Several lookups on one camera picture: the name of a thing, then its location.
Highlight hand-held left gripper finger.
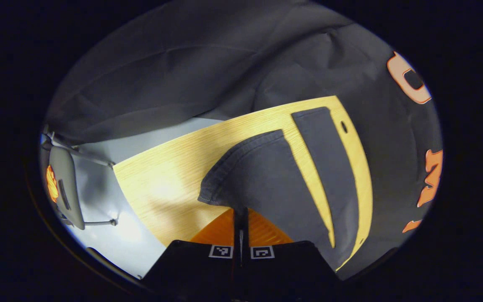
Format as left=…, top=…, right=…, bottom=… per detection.
left=140, top=208, right=242, bottom=302
left=241, top=208, right=343, bottom=302

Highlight dark grey jeans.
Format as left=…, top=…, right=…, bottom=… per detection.
left=197, top=107, right=361, bottom=271

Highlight grey chair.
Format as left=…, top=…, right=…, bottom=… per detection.
left=40, top=124, right=119, bottom=231

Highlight black backdrop cloth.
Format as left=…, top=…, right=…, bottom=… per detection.
left=42, top=0, right=443, bottom=279

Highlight orange object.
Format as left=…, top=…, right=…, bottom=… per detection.
left=46, top=165, right=60, bottom=204

